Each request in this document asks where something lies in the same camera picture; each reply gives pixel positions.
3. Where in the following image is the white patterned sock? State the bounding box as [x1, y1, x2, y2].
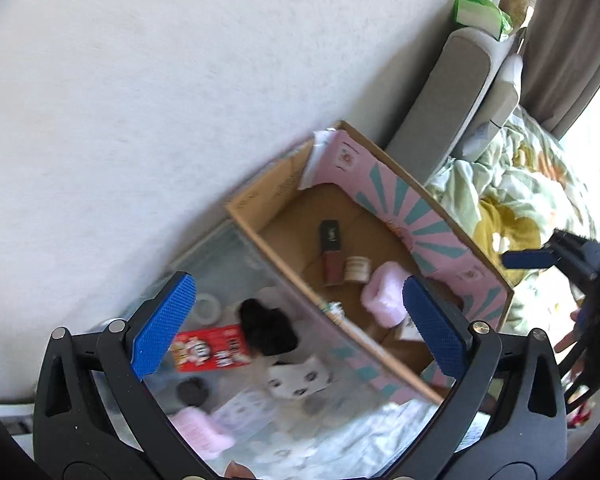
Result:
[266, 353, 333, 401]

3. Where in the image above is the black round jar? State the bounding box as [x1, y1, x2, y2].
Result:
[176, 379, 210, 407]

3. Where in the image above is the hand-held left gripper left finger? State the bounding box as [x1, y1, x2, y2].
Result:
[32, 271, 221, 480]

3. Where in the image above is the clear tape roll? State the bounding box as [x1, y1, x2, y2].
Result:
[194, 292, 222, 325]

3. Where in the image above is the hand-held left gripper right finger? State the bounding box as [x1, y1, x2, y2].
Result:
[395, 276, 569, 480]

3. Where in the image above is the grey brown curtain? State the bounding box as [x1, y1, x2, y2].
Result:
[522, 0, 600, 138]

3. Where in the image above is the red milk carton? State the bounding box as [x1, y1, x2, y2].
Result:
[172, 324, 253, 373]

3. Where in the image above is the pale patterned packet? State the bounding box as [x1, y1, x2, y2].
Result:
[212, 390, 276, 443]

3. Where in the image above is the black fuzzy sock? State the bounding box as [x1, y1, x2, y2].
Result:
[238, 298, 301, 358]

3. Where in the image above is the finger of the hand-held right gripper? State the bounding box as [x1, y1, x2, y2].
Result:
[500, 229, 600, 282]

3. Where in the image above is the pink fuzzy sock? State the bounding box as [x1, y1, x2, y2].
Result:
[171, 406, 236, 461]
[361, 261, 412, 329]

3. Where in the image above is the dark red lip gloss tube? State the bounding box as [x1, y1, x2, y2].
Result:
[319, 220, 345, 287]

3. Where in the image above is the floral blanket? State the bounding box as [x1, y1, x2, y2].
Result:
[425, 107, 600, 331]

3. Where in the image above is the small cream jar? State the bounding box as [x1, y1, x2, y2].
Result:
[343, 256, 372, 283]

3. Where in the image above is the person's right hand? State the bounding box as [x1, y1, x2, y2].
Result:
[554, 309, 590, 377]

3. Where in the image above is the green tissue pack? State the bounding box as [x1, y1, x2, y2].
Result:
[452, 0, 513, 41]

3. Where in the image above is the yellow cloth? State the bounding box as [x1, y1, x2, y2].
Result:
[472, 195, 541, 261]

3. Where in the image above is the pink printed cardboard box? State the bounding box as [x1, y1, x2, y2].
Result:
[224, 120, 516, 406]

